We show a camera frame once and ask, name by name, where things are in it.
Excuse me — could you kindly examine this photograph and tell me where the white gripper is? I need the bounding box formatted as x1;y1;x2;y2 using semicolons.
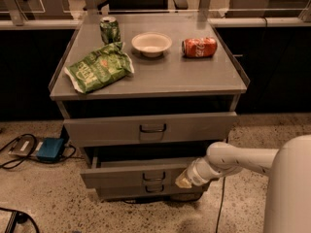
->
175;158;241;189

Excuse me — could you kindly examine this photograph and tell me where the grey drawer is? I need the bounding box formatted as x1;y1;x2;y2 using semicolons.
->
81;157;195;188
64;112;237;147

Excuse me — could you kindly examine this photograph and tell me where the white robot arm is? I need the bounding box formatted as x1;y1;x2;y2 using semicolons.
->
175;135;311;233

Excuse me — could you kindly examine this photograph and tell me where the grey top drawer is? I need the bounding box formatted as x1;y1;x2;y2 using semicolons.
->
64;112;237;147

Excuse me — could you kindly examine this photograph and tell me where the grey drawer cabinet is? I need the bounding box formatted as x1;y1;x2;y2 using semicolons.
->
48;13;251;167

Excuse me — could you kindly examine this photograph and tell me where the red cola can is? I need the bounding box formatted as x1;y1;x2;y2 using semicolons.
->
182;37;218;58

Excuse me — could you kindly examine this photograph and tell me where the blue box on floor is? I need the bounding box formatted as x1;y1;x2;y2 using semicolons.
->
36;138;64;162

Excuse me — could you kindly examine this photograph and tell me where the green chip bag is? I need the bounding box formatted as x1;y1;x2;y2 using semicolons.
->
64;42;134;94

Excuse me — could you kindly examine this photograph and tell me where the white bowl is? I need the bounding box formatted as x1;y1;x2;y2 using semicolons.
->
131;32;172;58

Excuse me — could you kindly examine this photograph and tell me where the grey flat device on floor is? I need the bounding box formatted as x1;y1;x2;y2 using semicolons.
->
9;136;43;157

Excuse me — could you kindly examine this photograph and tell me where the green soda can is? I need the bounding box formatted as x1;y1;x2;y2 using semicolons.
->
100;17;121;45

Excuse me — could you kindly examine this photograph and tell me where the black cable beside cabinet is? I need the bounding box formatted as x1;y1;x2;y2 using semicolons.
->
215;177;226;233

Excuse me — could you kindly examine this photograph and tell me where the black floor cable left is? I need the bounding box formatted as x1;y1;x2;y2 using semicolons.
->
0;133;78;171

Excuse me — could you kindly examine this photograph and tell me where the black cable bottom left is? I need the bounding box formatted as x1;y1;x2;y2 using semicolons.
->
0;207;41;233

